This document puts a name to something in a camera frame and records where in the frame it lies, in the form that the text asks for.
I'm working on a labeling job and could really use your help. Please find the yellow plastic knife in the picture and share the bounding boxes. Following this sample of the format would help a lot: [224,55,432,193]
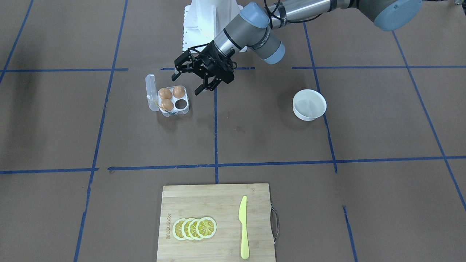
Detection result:
[238,195,250,260]

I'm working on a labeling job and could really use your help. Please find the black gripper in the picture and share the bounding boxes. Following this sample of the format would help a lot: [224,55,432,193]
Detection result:
[172,41,235,96]

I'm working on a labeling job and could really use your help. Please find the back lemon slice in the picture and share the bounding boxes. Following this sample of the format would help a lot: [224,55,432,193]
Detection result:
[196,216,217,239]

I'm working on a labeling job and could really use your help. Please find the brown egg from bowl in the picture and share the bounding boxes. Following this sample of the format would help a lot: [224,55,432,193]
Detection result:
[173,85,186,99]

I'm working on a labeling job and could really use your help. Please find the bamboo cutting board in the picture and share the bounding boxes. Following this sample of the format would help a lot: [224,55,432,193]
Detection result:
[157,183,276,262]

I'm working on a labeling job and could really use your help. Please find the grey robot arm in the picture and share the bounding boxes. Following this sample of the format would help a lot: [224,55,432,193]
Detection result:
[171,0,422,95]

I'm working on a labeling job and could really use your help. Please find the white round bowl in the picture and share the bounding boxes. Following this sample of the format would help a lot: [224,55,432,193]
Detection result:
[292,89,327,121]

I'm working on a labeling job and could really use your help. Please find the clear plastic egg box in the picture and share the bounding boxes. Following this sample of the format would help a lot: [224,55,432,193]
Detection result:
[145,74,190,117]

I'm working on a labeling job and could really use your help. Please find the brown egg far cell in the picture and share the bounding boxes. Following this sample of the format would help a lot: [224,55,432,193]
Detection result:
[159,99,174,112]

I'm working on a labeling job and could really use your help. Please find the brown egg near cell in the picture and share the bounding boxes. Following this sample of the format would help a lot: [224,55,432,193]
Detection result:
[158,88,173,100]

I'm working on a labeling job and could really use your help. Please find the brown egg cell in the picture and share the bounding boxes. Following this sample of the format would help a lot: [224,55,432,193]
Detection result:
[158,88,173,100]
[159,99,174,112]

